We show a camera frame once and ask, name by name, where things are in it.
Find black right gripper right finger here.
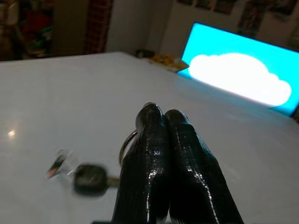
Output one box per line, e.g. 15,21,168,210
164,109,245,224

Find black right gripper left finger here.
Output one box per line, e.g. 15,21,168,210
111,102,171,224

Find shelf with colourful items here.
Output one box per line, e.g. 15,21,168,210
0,0,55,60

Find yellow packets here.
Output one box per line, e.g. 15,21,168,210
149,53,190,72

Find key bunch with black key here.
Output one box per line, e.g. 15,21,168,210
44,129,139,199

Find red checked pillar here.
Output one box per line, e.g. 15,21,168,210
83,0,114,55

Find wall poster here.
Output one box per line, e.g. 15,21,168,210
237,0,265,36
214,0,235,15
268,0,298,15

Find screen showing white cloud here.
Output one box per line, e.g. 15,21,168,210
177,21,299,118

